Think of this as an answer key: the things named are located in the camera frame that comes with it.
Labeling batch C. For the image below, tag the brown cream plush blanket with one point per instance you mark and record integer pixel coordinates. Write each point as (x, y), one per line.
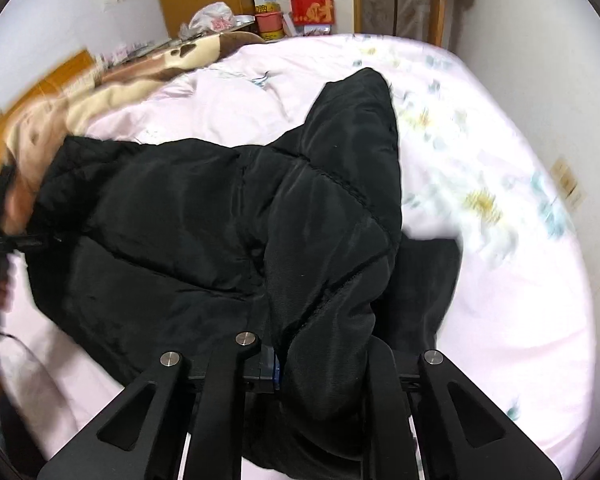
(34, 137)

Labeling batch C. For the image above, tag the red gift box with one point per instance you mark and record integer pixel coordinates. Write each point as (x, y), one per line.
(312, 12)

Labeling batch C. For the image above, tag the white plastic bag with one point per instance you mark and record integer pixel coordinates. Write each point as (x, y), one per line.
(216, 17)

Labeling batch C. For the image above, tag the black puffer jacket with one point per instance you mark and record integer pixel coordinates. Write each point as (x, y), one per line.
(176, 246)

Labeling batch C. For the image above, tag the pink floral duvet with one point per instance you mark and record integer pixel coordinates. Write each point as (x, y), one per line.
(521, 322)

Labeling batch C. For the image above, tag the wooden headboard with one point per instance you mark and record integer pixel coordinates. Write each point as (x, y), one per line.
(47, 88)

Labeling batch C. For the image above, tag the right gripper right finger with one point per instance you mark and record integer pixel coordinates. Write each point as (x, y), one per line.
(427, 420)

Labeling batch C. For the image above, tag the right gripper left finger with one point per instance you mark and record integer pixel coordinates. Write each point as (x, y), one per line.
(176, 420)

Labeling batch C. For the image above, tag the person's left hand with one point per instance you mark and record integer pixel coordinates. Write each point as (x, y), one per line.
(18, 204)

